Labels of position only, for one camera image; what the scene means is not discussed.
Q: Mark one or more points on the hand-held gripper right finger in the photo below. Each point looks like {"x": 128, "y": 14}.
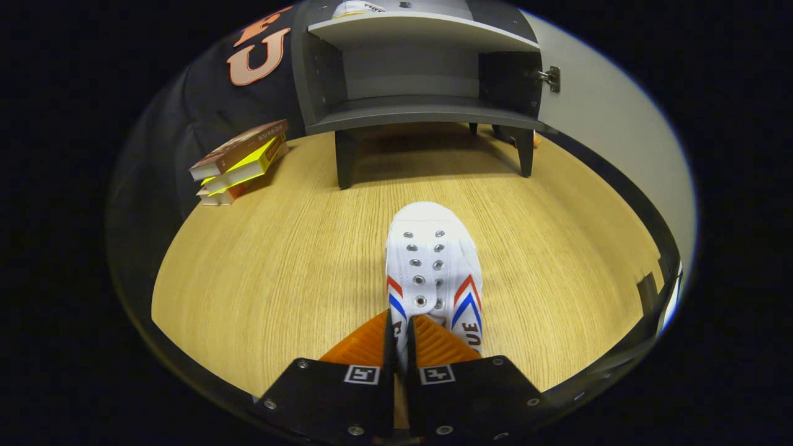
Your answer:
{"x": 411, "y": 384}

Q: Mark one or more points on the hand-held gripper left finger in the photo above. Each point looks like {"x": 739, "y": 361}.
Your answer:
{"x": 389, "y": 384}

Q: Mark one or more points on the dark grey shoe cabinet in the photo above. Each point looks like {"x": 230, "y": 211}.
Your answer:
{"x": 421, "y": 114}

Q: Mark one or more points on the small black block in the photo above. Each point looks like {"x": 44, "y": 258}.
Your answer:
{"x": 647, "y": 292}

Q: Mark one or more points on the yellow cover book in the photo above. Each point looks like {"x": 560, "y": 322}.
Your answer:
{"x": 248, "y": 167}

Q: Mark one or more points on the white side table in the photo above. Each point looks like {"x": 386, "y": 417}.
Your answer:
{"x": 672, "y": 310}

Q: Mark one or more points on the brown cover book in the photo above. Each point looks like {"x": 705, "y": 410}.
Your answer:
{"x": 238, "y": 148}

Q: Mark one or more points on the black backdrop cloth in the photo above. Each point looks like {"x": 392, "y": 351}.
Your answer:
{"x": 186, "y": 118}

